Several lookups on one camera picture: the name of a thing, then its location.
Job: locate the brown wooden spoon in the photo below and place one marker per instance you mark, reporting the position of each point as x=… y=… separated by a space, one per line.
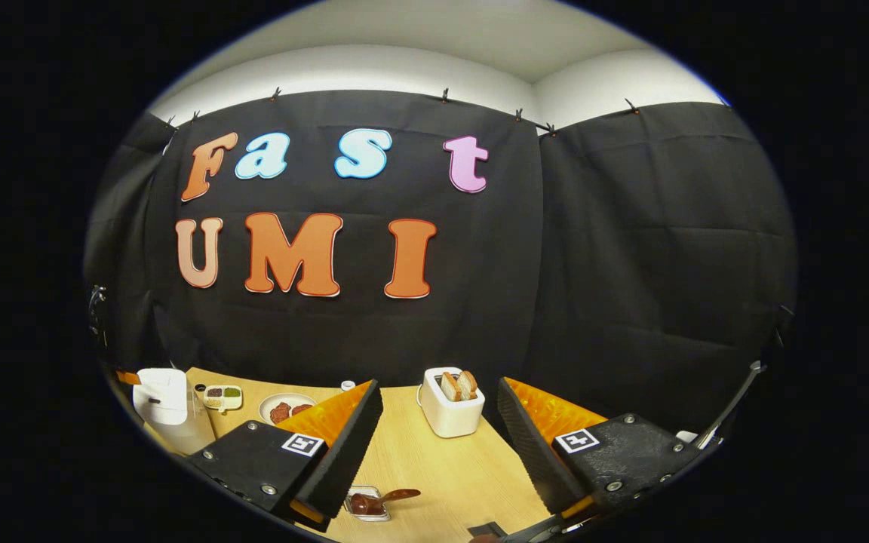
x=374 y=504

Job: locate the white toaster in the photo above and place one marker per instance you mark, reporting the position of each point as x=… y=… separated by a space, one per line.
x=449 y=418

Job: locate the black backdrop cloth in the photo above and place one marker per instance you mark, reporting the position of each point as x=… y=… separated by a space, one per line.
x=593 y=249

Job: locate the red meat steak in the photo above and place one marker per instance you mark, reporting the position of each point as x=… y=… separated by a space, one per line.
x=280 y=413
x=302 y=409

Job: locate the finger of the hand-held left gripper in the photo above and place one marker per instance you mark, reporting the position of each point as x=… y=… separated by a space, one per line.
x=127 y=377

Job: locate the toast bread slice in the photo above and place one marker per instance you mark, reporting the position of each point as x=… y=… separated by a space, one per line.
x=468 y=384
x=450 y=386

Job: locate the white round plate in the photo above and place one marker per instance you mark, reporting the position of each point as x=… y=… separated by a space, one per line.
x=276 y=398

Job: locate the white rice cooker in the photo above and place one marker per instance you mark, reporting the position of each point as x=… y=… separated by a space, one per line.
x=163 y=400

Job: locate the black square pad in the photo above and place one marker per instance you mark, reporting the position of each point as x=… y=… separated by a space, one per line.
x=489 y=528

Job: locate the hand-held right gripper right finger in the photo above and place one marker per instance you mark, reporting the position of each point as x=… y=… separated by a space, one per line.
x=536 y=460

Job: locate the white divided seasoning dish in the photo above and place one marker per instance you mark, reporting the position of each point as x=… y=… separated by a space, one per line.
x=223 y=397

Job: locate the white flat panel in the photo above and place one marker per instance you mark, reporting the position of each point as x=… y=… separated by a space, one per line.
x=687 y=436

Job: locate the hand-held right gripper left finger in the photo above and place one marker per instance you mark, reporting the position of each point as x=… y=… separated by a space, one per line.
x=344 y=452

